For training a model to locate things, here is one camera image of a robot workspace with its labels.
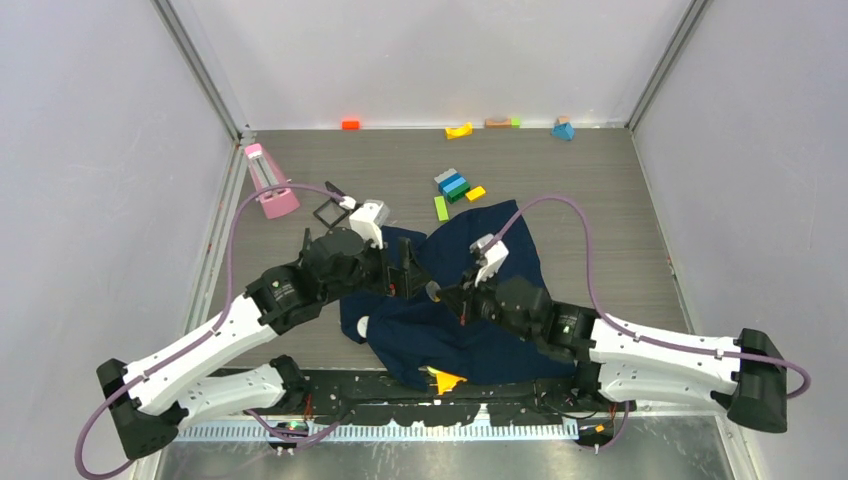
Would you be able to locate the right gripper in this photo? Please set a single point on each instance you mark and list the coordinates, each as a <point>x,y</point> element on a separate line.
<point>462,300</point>

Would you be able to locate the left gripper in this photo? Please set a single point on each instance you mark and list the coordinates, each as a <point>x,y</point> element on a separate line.
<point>415,275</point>

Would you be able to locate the white round brooch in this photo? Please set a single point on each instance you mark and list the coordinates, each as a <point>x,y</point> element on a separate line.
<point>432,289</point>
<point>362,327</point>

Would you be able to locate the black frame stand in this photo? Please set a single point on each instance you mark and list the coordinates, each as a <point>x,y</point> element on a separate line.
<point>331,213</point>

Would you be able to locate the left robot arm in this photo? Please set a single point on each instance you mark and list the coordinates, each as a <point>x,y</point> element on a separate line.
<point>155,398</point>

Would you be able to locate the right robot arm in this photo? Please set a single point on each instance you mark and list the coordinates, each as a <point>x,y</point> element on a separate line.
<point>618,361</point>

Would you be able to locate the lime green block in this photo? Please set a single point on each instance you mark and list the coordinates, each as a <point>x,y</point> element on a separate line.
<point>441,208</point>

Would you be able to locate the yellow orange block stack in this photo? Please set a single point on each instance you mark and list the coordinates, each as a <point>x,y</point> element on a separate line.
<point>445,382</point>

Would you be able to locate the grey blue green block stack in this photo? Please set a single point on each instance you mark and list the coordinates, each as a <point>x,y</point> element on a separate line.
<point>452,185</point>

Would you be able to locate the yellow small block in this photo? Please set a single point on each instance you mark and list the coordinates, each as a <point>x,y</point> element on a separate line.
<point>475,194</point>

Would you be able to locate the yellow arch block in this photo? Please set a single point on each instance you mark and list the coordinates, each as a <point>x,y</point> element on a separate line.
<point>464,130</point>

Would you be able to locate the tan flat block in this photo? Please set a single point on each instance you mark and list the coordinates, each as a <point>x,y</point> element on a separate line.
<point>497,123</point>

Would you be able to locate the pink metronome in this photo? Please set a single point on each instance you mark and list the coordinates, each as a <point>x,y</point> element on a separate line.
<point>276,199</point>

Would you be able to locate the blue triangle block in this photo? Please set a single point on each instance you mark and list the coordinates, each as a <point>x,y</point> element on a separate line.
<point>564,131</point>

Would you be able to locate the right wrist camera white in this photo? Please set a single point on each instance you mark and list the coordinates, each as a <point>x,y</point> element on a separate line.
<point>489,253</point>

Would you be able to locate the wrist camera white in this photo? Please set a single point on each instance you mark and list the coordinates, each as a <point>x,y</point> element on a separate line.
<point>489,253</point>
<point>367,219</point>

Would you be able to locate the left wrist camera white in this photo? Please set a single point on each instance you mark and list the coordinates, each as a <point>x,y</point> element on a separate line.
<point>367,219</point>

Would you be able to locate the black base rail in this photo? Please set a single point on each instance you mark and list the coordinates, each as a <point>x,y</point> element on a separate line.
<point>374,398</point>

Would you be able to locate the red block at wall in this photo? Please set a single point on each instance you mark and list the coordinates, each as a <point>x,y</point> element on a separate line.
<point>350,124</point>

